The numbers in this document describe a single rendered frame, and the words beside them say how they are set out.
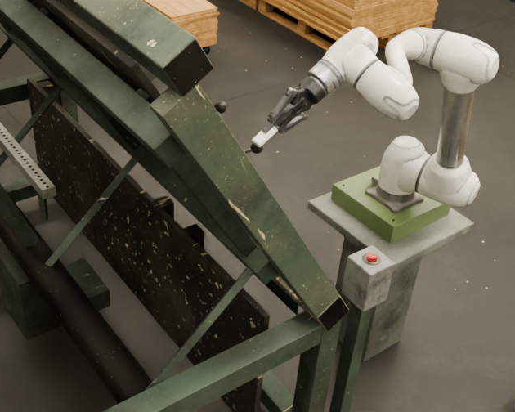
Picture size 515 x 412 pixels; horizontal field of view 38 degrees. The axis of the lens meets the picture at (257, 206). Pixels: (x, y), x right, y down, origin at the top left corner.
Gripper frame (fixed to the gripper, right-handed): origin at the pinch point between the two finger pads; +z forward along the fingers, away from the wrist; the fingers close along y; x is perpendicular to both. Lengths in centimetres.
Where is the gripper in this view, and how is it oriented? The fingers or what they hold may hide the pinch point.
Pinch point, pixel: (264, 135)
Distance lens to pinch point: 204.5
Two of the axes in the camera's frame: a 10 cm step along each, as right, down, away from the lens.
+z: -7.2, 6.9, -1.2
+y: 3.7, 5.1, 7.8
